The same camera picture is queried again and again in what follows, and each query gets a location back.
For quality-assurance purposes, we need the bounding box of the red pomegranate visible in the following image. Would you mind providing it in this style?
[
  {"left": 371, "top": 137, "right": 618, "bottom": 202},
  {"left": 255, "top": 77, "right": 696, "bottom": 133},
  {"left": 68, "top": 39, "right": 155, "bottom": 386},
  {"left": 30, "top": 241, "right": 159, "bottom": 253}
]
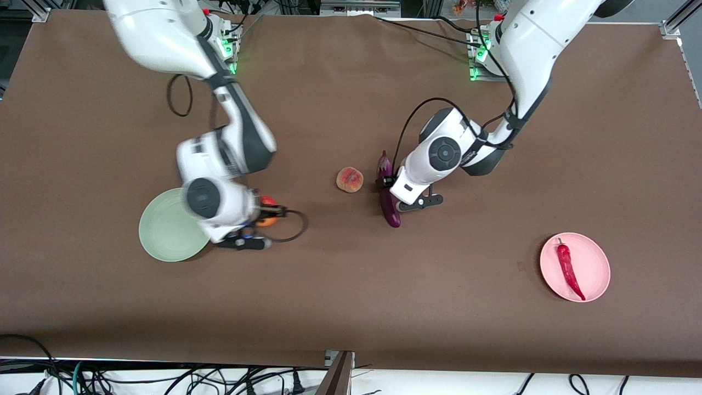
[{"left": 257, "top": 195, "right": 280, "bottom": 227}]

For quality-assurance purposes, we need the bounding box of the long purple eggplant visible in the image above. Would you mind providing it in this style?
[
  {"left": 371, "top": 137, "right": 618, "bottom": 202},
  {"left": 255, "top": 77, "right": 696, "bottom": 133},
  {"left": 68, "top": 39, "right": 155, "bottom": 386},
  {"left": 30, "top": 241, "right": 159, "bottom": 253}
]
[{"left": 377, "top": 150, "right": 401, "bottom": 228}]

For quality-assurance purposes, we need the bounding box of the pink orange peach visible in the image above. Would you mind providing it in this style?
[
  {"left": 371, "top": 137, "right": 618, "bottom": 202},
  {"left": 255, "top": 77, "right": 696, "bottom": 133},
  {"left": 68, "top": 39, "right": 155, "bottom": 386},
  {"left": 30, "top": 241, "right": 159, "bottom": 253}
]
[{"left": 336, "top": 167, "right": 364, "bottom": 193}]

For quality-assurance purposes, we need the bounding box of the red chili pepper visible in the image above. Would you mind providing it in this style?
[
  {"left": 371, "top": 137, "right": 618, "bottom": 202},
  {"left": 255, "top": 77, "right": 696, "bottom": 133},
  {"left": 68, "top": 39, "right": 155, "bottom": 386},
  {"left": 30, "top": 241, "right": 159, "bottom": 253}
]
[{"left": 556, "top": 238, "right": 587, "bottom": 301}]

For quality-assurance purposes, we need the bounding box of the pale green round plate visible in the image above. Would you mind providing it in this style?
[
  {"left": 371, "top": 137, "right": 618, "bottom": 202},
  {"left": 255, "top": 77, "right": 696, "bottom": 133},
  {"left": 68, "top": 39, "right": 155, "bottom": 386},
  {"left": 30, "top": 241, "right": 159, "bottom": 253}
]
[{"left": 138, "top": 188, "right": 212, "bottom": 262}]

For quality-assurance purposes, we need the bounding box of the brown table cover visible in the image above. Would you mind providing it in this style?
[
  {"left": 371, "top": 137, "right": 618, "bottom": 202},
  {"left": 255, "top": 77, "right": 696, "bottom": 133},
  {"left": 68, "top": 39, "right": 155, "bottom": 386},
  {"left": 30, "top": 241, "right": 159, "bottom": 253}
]
[{"left": 0, "top": 10, "right": 702, "bottom": 378}]

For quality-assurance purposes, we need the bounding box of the grey socket box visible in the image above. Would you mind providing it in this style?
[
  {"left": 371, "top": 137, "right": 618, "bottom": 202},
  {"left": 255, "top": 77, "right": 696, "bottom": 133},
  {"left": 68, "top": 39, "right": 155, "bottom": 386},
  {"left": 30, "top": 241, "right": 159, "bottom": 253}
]
[{"left": 320, "top": 0, "right": 401, "bottom": 17}]

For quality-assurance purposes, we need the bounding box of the pink round plate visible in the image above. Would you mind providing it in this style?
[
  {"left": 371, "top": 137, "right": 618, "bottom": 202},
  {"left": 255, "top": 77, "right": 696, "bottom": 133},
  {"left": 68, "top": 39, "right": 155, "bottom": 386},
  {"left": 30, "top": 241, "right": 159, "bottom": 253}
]
[{"left": 540, "top": 232, "right": 611, "bottom": 303}]

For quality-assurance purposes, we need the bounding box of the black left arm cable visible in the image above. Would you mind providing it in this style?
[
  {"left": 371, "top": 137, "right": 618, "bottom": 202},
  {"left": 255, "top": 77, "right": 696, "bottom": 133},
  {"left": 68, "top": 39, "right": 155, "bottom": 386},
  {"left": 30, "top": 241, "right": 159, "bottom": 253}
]
[{"left": 392, "top": 0, "right": 519, "bottom": 171}]

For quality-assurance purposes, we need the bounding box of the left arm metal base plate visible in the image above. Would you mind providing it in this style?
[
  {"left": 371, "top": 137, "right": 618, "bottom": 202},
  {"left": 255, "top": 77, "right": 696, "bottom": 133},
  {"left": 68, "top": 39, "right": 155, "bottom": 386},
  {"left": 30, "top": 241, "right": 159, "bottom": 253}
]
[{"left": 469, "top": 30, "right": 508, "bottom": 82}]

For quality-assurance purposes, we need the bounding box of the long black table cable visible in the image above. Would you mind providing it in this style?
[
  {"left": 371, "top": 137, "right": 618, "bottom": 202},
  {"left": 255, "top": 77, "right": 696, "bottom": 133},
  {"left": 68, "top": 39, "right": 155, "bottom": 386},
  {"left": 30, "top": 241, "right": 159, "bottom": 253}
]
[{"left": 373, "top": 15, "right": 483, "bottom": 50}]

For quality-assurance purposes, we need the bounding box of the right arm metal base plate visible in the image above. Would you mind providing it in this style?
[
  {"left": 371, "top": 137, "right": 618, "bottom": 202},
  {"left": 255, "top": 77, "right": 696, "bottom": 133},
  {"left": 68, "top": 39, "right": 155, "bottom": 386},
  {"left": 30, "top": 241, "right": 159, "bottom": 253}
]
[{"left": 217, "top": 22, "right": 242, "bottom": 75}]

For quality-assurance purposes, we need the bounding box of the short black table cable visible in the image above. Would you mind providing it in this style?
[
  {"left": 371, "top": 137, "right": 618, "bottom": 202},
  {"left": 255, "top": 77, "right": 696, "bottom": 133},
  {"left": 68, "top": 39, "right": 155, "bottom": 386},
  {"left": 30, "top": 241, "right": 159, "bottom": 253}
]
[{"left": 433, "top": 15, "right": 479, "bottom": 35}]

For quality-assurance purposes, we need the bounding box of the metal profile post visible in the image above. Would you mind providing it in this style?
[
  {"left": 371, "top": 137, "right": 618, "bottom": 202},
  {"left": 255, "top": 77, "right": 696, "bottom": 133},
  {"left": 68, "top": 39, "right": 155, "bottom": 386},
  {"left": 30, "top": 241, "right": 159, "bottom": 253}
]
[{"left": 317, "top": 350, "right": 355, "bottom": 395}]

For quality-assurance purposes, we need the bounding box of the teal cable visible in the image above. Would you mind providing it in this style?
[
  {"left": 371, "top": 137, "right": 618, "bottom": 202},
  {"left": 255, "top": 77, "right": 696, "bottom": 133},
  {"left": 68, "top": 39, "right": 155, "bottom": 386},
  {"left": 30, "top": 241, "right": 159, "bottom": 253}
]
[{"left": 70, "top": 360, "right": 87, "bottom": 395}]

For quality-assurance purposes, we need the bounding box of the black looped floor cable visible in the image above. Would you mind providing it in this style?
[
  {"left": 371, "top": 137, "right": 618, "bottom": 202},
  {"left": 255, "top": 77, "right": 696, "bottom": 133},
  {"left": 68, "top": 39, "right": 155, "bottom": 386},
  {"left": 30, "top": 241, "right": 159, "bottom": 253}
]
[{"left": 0, "top": 334, "right": 62, "bottom": 395}]

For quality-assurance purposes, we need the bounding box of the aluminium frame bar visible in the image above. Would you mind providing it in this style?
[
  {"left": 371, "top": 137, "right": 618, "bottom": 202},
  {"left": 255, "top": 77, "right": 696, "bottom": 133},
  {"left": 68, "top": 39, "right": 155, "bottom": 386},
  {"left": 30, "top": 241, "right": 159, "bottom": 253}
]
[
  {"left": 30, "top": 0, "right": 75, "bottom": 22},
  {"left": 660, "top": 0, "right": 702, "bottom": 108}
]

